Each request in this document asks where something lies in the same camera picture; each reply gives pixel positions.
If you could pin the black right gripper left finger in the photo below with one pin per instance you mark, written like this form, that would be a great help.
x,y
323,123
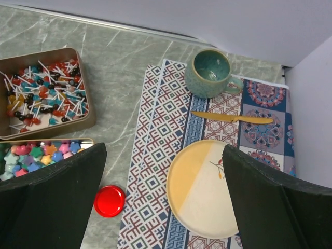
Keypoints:
x,y
50,207

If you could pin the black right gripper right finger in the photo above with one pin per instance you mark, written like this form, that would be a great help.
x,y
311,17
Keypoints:
x,y
274,209

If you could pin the pastel star candy tin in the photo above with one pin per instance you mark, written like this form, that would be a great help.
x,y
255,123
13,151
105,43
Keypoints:
x,y
19,158

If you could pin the red jar lid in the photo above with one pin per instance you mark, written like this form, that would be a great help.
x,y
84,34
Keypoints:
x,y
109,201

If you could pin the yellow cream plate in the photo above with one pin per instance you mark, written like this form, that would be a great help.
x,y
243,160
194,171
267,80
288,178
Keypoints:
x,y
197,190

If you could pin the patterned placemat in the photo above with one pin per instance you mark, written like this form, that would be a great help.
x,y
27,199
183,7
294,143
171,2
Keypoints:
x,y
166,125

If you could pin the lollipop tin box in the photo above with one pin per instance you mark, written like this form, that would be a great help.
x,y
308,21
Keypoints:
x,y
45,94

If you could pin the teal ceramic mug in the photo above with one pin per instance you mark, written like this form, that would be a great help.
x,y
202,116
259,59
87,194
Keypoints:
x,y
209,74

